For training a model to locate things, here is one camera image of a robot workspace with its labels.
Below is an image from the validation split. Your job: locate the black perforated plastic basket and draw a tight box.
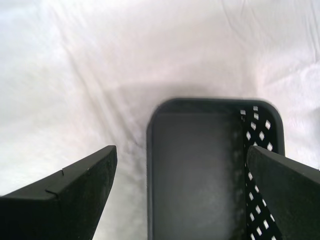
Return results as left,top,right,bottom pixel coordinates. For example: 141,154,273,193
145,97,286,240

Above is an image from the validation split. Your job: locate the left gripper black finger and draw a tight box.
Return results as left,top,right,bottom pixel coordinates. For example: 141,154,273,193
0,145,118,240
246,145,320,240

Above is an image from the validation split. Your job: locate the white tablecloth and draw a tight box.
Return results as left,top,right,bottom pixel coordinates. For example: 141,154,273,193
0,0,320,240

